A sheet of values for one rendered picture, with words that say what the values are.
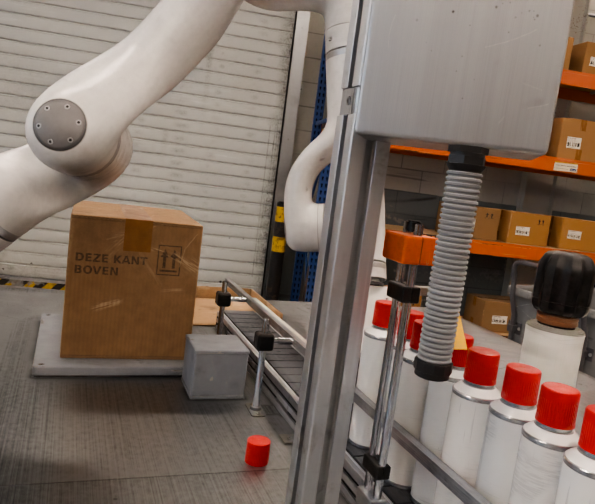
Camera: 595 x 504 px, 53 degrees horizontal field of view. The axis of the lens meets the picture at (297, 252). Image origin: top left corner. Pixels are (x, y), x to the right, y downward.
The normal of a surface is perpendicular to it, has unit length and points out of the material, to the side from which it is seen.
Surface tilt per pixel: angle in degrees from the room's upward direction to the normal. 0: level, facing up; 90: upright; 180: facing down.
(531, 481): 90
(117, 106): 70
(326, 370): 90
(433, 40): 90
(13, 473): 0
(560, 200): 90
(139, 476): 0
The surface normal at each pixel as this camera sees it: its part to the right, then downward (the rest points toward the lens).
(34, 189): 0.89, -0.32
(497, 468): -0.58, 0.04
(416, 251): 0.34, 0.17
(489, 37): -0.25, 0.10
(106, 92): 0.44, -0.26
